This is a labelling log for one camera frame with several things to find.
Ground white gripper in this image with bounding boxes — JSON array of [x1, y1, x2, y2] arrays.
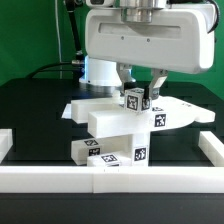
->
[[85, 4, 215, 100]]

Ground white tagged cube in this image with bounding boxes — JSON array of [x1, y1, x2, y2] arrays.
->
[[124, 88, 150, 113]]

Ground white chair back part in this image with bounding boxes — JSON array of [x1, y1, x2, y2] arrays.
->
[[71, 96, 215, 138]]

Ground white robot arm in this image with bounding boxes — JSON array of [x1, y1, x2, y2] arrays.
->
[[65, 0, 220, 90]]

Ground paper sheet with tags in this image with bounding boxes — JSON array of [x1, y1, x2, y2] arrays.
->
[[61, 104, 71, 119]]

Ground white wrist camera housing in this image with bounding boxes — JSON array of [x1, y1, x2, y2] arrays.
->
[[86, 0, 115, 7]]

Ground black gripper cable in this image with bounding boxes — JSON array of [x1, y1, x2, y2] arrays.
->
[[206, 0, 221, 34]]

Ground black cable on table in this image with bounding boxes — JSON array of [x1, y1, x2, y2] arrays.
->
[[25, 60, 88, 80]]

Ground white hanging cable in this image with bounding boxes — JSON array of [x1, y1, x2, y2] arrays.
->
[[54, 0, 64, 80]]

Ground white left fence rail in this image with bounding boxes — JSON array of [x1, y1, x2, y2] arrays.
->
[[0, 129, 13, 163]]

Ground white front fence rail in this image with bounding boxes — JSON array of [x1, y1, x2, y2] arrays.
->
[[0, 166, 224, 193]]

